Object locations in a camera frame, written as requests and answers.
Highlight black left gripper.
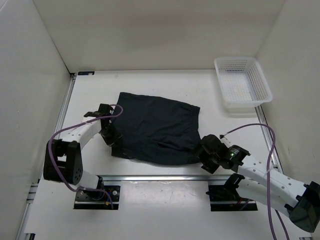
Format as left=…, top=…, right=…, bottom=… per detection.
left=98, top=122, right=122, bottom=148

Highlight dark navy shorts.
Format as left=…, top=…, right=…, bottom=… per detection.
left=111, top=92, right=201, bottom=166

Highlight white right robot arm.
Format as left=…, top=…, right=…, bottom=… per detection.
left=192, top=134, right=320, bottom=233

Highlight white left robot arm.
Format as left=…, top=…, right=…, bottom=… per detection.
left=43, top=110, right=123, bottom=200

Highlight white plastic mesh basket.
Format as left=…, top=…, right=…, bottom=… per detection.
left=214, top=56, right=273, bottom=118

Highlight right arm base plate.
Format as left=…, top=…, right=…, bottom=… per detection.
left=206, top=184, right=258, bottom=212

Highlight aluminium front rail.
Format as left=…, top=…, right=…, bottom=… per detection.
left=102, top=174, right=230, bottom=182

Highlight aluminium rail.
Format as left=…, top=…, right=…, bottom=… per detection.
left=14, top=72, right=77, bottom=240
left=255, top=105, right=282, bottom=172
left=102, top=174, right=230, bottom=182

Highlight aluminium right side rail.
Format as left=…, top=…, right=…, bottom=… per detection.
left=255, top=105, right=282, bottom=172

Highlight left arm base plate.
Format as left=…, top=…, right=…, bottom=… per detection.
left=73, top=181, right=121, bottom=211

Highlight aluminium left side rail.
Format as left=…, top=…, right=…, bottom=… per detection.
left=14, top=72, right=77, bottom=240

